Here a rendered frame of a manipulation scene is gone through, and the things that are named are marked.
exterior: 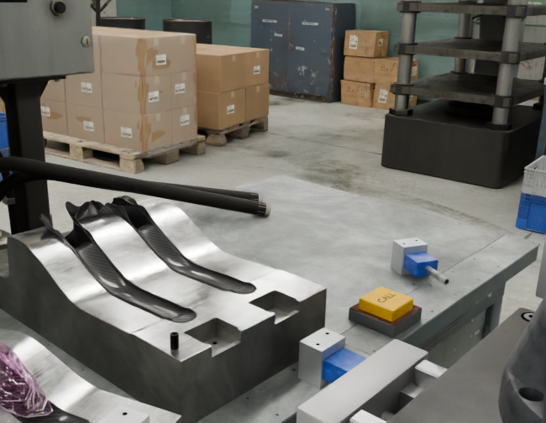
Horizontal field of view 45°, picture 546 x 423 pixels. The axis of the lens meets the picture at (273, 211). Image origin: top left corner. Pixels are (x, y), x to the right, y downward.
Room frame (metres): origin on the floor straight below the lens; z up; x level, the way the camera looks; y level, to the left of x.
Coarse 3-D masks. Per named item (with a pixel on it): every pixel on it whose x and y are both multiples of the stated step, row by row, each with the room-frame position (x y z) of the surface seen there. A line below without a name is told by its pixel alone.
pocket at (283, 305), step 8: (264, 296) 0.78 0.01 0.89; (272, 296) 0.80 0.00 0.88; (280, 296) 0.79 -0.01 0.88; (288, 296) 0.78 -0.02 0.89; (256, 304) 0.77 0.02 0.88; (264, 304) 0.78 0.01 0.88; (272, 304) 0.80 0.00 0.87; (280, 304) 0.79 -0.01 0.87; (288, 304) 0.78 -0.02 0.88; (296, 304) 0.77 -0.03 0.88; (280, 312) 0.79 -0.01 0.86; (288, 312) 0.78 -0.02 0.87; (296, 312) 0.77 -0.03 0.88; (280, 320) 0.74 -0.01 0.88
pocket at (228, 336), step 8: (216, 320) 0.72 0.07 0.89; (192, 328) 0.69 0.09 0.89; (200, 328) 0.70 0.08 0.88; (208, 328) 0.71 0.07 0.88; (216, 328) 0.72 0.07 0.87; (224, 328) 0.71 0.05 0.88; (232, 328) 0.70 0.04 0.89; (192, 336) 0.69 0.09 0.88; (200, 336) 0.70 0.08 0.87; (208, 336) 0.71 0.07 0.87; (216, 336) 0.72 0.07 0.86; (224, 336) 0.71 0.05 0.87; (232, 336) 0.70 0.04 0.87; (240, 336) 0.69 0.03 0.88; (216, 344) 0.70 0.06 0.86; (224, 344) 0.70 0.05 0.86; (232, 344) 0.68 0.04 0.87; (216, 352) 0.66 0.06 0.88
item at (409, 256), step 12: (396, 240) 1.09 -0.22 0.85; (408, 240) 1.09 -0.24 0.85; (420, 240) 1.09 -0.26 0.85; (396, 252) 1.08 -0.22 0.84; (408, 252) 1.06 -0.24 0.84; (420, 252) 1.07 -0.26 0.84; (396, 264) 1.07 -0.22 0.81; (408, 264) 1.04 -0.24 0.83; (420, 264) 1.02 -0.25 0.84; (432, 264) 1.03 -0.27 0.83; (420, 276) 1.03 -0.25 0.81; (444, 276) 0.99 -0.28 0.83
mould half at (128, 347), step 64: (0, 256) 0.96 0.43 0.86; (64, 256) 0.83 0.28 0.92; (128, 256) 0.87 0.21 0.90; (192, 256) 0.91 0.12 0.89; (64, 320) 0.77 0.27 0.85; (128, 320) 0.71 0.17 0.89; (256, 320) 0.71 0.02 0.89; (320, 320) 0.80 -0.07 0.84; (128, 384) 0.68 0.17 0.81; (192, 384) 0.63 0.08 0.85; (256, 384) 0.71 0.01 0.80
